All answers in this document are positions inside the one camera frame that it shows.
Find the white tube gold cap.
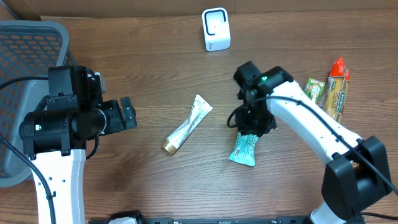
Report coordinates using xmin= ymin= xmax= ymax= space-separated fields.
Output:
xmin=162 ymin=95 xmax=213 ymax=156

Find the white barcode scanner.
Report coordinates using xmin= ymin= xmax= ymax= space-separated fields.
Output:
xmin=201 ymin=7 xmax=231 ymax=52

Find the orange spaghetti packet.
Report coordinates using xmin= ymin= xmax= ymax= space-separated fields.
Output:
xmin=321 ymin=57 xmax=350 ymax=123

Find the green tea packet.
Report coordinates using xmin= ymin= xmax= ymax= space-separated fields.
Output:
xmin=303 ymin=78 xmax=325 ymax=104

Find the grey plastic mesh basket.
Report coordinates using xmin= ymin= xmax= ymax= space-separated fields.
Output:
xmin=0 ymin=20 xmax=77 ymax=189

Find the teal snack packet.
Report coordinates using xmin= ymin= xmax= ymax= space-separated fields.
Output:
xmin=228 ymin=132 xmax=259 ymax=167

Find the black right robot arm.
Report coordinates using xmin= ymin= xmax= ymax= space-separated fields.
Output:
xmin=230 ymin=61 xmax=397 ymax=223

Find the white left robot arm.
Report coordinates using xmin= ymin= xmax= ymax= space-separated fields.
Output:
xmin=19 ymin=66 xmax=137 ymax=223

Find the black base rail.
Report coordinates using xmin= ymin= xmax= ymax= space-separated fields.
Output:
xmin=88 ymin=210 xmax=366 ymax=224

